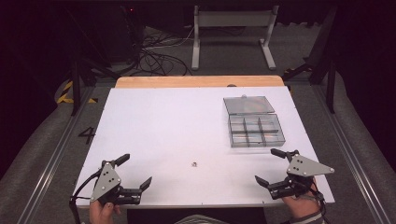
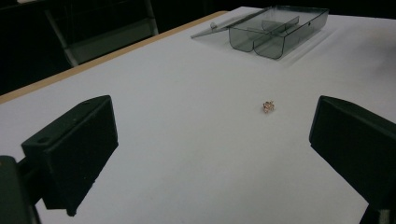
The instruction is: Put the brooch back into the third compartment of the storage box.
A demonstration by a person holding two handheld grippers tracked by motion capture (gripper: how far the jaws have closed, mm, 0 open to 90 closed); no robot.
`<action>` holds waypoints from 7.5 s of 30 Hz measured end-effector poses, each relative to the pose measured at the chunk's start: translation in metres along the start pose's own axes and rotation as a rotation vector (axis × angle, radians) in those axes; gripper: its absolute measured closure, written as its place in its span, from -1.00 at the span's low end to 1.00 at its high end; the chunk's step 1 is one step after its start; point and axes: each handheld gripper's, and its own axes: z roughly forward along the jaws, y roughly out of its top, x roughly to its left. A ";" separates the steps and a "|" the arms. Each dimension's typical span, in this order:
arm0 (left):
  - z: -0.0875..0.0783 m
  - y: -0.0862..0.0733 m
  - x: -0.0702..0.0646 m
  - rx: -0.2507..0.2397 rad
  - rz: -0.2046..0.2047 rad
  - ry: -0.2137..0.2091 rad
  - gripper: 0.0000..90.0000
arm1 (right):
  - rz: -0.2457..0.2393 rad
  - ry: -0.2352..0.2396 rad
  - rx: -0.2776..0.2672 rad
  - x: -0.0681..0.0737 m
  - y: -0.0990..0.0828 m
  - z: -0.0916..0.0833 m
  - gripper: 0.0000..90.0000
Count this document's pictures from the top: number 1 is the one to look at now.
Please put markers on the person's striped clothing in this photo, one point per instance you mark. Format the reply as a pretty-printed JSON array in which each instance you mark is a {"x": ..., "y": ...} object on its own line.
[{"x": 200, "y": 219}]

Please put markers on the black metal stand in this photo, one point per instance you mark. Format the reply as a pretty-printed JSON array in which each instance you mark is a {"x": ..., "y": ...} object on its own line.
[{"x": 323, "y": 56}]

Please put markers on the aluminium floor rail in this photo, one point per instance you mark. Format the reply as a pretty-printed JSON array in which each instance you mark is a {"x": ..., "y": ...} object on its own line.
[
  {"x": 51, "y": 161},
  {"x": 351, "y": 155}
]

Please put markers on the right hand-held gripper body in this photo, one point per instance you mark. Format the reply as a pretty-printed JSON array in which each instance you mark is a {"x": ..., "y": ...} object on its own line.
[{"x": 303, "y": 169}]

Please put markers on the person's right hand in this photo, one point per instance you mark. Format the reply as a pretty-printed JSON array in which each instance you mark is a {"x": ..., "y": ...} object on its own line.
[{"x": 300, "y": 203}]

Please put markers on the black tripod stand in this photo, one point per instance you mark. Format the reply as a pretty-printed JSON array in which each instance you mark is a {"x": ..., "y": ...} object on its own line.
[{"x": 76, "y": 81}]

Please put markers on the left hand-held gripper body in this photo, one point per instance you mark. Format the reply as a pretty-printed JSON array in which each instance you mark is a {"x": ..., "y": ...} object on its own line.
[{"x": 106, "y": 183}]

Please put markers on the person's left hand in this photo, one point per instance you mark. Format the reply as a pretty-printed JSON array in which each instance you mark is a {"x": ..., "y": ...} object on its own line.
[{"x": 100, "y": 213}]

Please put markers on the white table board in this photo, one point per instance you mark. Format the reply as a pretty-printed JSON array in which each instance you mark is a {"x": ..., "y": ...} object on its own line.
[{"x": 174, "y": 130}]

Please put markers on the grey metal stand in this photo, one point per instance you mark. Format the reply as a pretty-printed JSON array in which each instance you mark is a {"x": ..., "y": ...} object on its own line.
[{"x": 232, "y": 19}]

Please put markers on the clear plastic compartment box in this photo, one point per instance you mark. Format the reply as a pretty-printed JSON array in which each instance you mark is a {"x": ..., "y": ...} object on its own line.
[{"x": 253, "y": 124}]

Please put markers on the wooden table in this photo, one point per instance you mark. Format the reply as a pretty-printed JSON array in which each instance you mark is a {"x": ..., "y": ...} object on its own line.
[{"x": 193, "y": 81}]

